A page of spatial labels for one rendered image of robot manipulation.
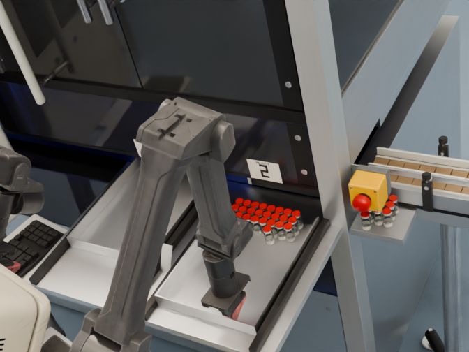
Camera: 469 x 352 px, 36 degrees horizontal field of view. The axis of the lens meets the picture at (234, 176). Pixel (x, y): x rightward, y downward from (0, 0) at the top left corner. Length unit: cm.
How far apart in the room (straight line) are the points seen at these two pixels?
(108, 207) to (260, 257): 49
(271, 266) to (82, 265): 49
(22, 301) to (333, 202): 81
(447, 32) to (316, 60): 101
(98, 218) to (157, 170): 98
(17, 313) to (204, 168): 36
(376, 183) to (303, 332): 70
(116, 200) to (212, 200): 82
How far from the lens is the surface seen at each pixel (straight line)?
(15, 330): 117
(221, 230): 130
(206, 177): 114
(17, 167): 140
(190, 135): 99
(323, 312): 205
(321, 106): 152
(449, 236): 186
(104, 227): 193
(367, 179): 163
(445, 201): 173
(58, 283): 185
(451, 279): 198
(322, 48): 144
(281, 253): 171
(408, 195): 175
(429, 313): 268
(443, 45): 235
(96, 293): 178
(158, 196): 101
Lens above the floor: 211
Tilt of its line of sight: 39 degrees down
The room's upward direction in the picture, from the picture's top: 15 degrees counter-clockwise
